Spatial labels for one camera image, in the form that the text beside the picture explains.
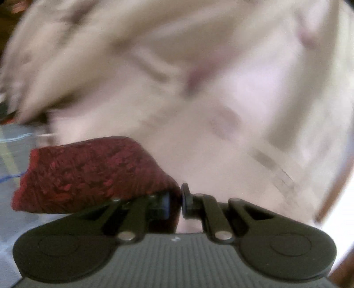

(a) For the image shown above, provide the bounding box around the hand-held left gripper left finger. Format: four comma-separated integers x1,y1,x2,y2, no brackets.
72,191,171,245

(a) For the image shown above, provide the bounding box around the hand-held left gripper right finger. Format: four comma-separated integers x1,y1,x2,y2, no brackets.
181,183,280,245

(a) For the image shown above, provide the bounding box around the dark red floral cloth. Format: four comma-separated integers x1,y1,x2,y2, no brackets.
11,136,183,233

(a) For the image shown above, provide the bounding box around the grey plaid bed sheet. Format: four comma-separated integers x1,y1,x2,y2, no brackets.
0,125,67,288

